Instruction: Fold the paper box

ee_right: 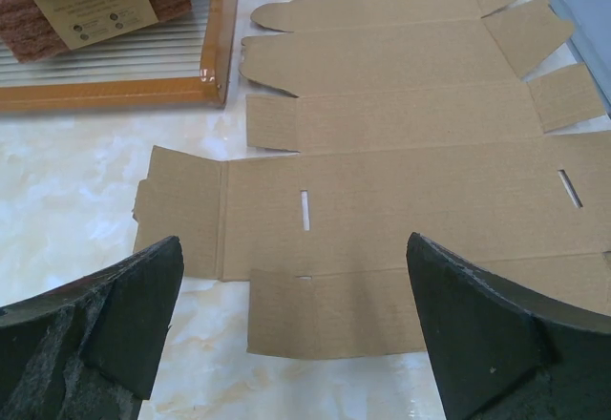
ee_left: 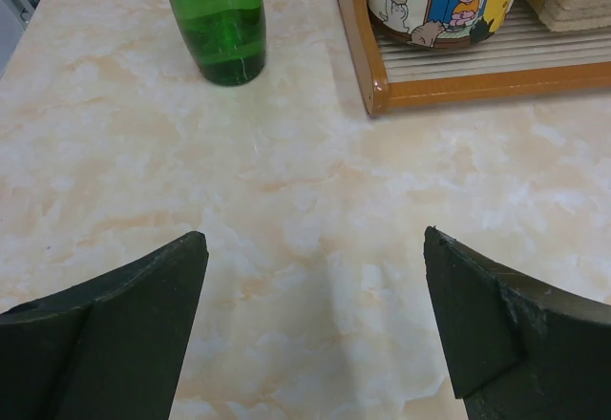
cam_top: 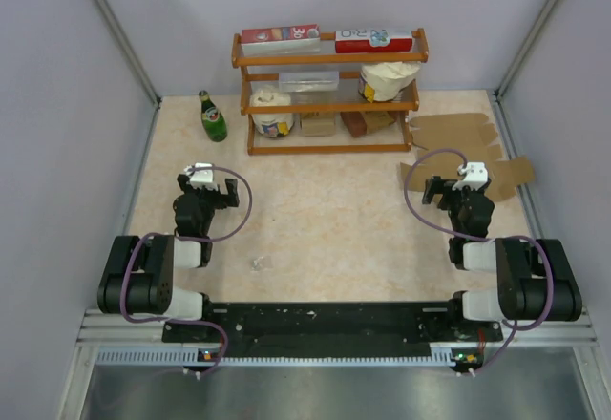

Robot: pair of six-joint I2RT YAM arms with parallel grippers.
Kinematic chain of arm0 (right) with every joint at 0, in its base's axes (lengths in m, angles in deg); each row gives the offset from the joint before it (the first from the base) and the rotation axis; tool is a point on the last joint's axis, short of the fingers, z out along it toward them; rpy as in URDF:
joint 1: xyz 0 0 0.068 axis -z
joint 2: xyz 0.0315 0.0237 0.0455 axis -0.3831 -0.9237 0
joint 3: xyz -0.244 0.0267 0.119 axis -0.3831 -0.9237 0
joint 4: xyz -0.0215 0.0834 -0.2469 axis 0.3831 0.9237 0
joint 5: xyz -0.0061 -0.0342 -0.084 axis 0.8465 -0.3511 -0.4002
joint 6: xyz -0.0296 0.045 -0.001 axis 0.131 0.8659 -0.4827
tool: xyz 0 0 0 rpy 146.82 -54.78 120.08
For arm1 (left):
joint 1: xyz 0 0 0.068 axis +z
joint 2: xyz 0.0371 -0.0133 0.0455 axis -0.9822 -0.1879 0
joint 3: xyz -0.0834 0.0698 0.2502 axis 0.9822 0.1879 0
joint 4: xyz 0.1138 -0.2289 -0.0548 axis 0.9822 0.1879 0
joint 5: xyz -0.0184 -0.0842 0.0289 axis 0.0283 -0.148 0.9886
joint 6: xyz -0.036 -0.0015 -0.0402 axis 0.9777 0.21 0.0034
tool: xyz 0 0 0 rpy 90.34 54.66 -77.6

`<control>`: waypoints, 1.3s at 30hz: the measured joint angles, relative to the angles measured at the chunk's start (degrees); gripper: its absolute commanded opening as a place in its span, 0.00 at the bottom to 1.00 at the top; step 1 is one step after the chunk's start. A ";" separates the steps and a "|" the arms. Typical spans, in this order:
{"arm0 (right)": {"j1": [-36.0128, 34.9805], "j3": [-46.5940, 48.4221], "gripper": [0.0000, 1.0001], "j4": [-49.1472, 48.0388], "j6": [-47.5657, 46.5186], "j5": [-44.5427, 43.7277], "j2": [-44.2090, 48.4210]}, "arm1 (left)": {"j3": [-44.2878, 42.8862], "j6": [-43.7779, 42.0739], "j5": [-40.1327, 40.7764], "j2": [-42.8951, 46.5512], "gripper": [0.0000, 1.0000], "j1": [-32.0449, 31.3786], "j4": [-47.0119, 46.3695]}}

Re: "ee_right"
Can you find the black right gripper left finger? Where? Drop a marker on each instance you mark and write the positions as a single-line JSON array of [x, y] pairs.
[[90, 349]]

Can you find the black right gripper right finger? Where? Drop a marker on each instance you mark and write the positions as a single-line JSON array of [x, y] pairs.
[[500, 350]]

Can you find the brown cardboard box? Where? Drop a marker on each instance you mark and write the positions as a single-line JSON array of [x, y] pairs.
[[383, 118]]

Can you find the brown scouring pad pack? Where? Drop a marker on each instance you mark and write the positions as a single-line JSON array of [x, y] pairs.
[[38, 29]]

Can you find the orange wooden shelf rack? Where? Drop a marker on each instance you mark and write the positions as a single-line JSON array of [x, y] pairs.
[[185, 60]]

